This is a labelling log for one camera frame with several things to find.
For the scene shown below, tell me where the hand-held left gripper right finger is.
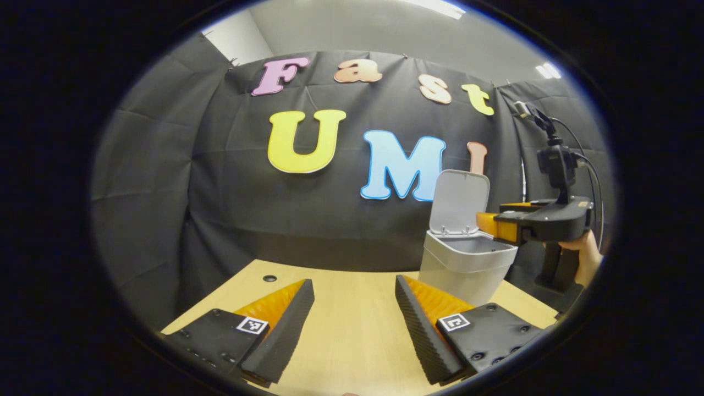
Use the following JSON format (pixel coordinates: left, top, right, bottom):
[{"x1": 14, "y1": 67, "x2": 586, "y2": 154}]
[{"x1": 395, "y1": 274, "x2": 551, "y2": 386}]

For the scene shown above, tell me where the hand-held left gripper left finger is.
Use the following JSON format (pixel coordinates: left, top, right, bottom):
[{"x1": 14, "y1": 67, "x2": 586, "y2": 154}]
[{"x1": 162, "y1": 279, "x2": 316, "y2": 388}]

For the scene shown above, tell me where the white desktop garbage bin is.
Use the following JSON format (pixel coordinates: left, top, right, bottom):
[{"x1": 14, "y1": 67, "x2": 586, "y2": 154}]
[{"x1": 418, "y1": 169, "x2": 519, "y2": 307}]

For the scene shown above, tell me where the light wooden desktop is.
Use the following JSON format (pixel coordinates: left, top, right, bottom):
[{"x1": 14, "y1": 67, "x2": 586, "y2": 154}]
[{"x1": 159, "y1": 260, "x2": 559, "y2": 396}]

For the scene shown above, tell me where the black backdrop cloth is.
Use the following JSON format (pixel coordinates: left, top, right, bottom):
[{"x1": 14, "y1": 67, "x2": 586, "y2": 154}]
[{"x1": 91, "y1": 33, "x2": 614, "y2": 331}]

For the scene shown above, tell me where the long ceiling light panel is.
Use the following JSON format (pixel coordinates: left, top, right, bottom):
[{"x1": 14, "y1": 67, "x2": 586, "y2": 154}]
[{"x1": 401, "y1": 0, "x2": 465, "y2": 20}]

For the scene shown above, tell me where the black cable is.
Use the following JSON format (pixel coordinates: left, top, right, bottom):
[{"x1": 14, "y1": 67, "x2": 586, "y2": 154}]
[{"x1": 550, "y1": 117, "x2": 604, "y2": 251}]

